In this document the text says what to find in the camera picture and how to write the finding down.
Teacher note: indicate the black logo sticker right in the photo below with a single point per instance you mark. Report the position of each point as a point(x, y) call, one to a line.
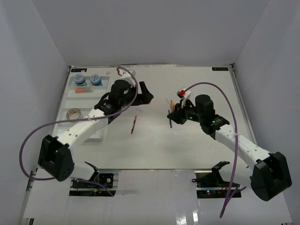
point(220, 69)

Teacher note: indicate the white compartment tray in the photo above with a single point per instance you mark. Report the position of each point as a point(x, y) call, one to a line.
point(83, 101)

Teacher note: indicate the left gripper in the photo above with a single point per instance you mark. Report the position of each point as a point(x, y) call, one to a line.
point(146, 97)

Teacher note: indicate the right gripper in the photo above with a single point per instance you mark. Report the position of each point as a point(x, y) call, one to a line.
point(177, 115)

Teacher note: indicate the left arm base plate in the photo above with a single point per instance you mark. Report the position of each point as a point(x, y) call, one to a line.
point(100, 185)

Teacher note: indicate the red gel pen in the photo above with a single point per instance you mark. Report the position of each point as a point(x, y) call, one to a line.
point(133, 125)

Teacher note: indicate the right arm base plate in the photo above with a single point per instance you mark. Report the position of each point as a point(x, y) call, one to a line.
point(209, 184)

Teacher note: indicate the pink highlighter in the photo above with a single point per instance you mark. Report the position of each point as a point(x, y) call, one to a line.
point(172, 106)

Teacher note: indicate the orange capped highlighter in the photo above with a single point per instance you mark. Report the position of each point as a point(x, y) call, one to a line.
point(83, 90)

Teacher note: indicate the blue cleaning gel jar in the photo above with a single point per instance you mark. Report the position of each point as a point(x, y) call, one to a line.
point(95, 80)
point(79, 80)

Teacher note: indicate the large clear tape roll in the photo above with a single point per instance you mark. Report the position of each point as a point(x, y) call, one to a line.
point(74, 114)

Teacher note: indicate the black logo sticker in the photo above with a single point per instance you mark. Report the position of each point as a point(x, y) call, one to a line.
point(220, 69)
point(78, 70)

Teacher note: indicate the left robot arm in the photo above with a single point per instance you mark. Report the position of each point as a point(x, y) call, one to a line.
point(56, 154)

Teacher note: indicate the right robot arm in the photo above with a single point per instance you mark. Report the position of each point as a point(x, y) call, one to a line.
point(269, 173)

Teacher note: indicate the aluminium table rail right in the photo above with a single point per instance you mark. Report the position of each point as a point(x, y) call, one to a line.
point(246, 112)

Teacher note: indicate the black logo sticker left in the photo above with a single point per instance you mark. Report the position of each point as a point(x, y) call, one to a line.
point(78, 70)

